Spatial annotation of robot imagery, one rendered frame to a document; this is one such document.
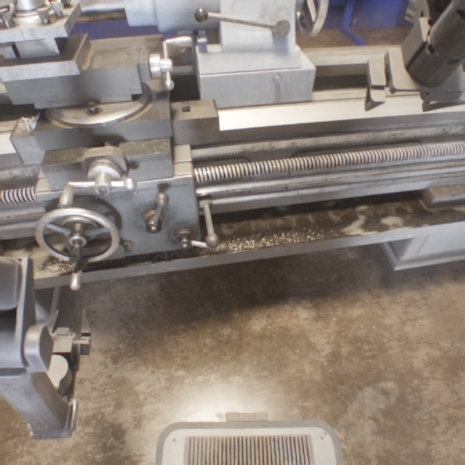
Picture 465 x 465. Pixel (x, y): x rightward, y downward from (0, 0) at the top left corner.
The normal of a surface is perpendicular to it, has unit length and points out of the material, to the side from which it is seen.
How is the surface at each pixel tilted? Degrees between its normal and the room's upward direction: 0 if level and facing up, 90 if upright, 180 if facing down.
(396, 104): 36
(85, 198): 90
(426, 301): 0
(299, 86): 90
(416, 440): 0
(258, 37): 66
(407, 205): 0
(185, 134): 90
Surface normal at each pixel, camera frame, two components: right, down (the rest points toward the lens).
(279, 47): 0.15, 0.41
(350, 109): 0.09, -0.10
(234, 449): 0.00, -0.65
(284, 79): 0.16, 0.74
